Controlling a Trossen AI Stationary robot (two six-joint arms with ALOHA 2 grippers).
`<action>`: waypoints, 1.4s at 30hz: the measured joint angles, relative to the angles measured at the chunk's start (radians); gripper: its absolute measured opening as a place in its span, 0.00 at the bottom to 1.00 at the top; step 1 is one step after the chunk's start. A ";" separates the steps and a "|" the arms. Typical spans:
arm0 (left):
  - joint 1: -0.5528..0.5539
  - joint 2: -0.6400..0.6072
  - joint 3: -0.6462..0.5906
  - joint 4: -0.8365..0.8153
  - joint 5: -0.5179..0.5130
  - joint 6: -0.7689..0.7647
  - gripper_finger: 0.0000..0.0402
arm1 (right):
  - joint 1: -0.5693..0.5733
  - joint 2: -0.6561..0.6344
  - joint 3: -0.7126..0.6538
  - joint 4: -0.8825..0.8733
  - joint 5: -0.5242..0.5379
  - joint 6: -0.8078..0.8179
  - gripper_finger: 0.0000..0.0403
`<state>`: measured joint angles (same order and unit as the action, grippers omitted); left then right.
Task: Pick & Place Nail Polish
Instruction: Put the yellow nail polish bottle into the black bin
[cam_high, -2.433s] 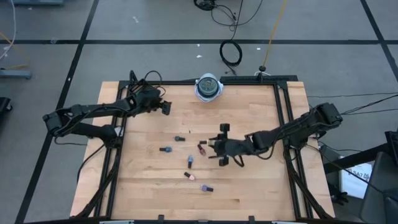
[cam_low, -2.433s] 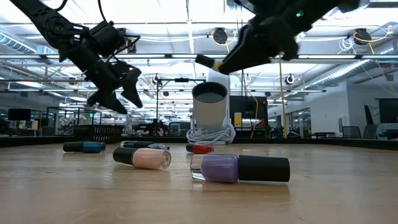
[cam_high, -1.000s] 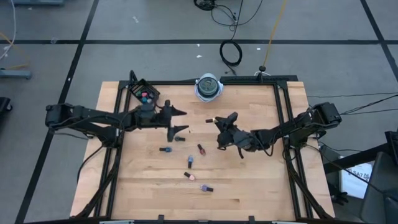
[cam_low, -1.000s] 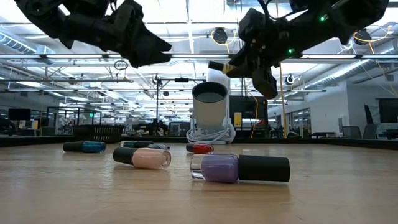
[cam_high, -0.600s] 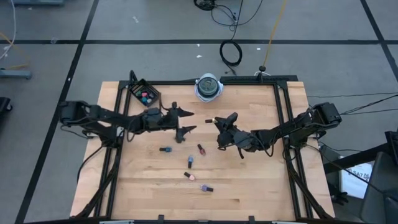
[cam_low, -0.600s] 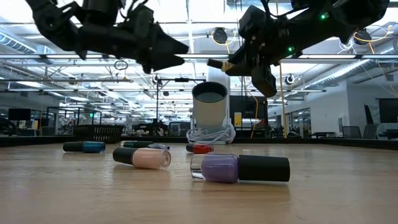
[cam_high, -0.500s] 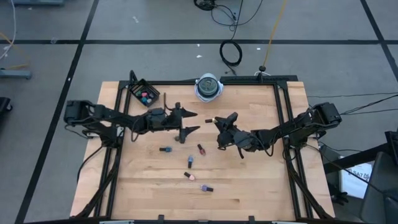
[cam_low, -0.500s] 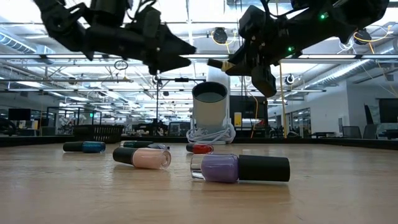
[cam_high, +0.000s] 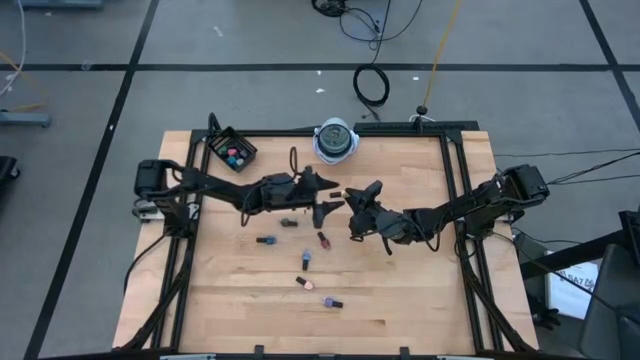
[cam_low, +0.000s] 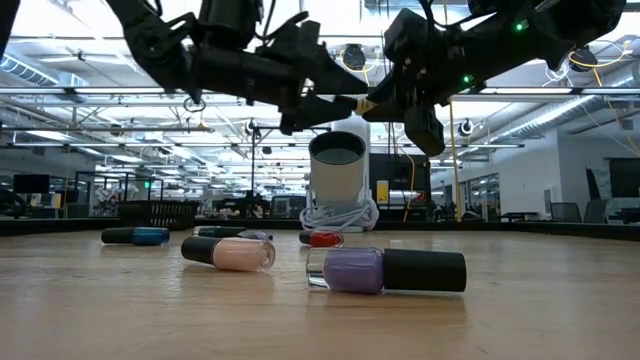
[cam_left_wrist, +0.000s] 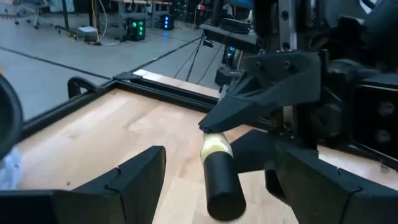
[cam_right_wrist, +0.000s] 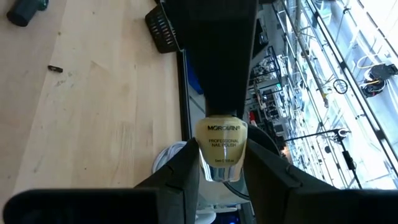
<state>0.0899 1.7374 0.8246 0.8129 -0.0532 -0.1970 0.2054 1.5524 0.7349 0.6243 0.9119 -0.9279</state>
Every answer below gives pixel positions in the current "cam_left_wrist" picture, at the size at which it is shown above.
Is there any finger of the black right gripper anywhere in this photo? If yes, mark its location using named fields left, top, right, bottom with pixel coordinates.
left=198, top=50, right=323, bottom=135
left=229, top=129, right=312, bottom=174

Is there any small white box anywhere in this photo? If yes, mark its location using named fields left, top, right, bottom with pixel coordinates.
left=76, top=26, right=99, bottom=42

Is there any black computer with green lights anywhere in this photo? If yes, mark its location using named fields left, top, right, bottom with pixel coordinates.
left=125, top=17, right=147, bottom=42

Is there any black side table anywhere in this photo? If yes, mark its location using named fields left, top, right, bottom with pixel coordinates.
left=200, top=17, right=259, bottom=53

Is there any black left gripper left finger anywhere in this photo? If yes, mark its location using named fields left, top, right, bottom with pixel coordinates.
left=0, top=145, right=167, bottom=224

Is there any black computer with blue lights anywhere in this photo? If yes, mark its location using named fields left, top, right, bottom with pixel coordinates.
left=159, top=13, right=175, bottom=31
left=221, top=44, right=239, bottom=67

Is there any black aluminium table frame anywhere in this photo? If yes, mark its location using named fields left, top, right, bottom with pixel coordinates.
left=18, top=70, right=223, bottom=141

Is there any black cable loop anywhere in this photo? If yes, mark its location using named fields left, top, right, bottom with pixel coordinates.
left=67, top=76, right=98, bottom=100

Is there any white lamp power cord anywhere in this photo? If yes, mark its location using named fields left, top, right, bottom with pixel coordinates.
left=0, top=146, right=24, bottom=190

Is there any white spotlight lamp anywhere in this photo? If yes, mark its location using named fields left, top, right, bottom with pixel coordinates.
left=0, top=73, right=24, bottom=161

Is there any pale yellow nail polish bottle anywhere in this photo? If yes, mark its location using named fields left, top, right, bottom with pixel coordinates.
left=200, top=131, right=248, bottom=222

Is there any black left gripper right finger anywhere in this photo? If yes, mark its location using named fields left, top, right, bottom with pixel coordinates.
left=274, top=145, right=398, bottom=224

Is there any yellow hanging cable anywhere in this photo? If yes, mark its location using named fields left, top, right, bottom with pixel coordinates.
left=90, top=0, right=101, bottom=43

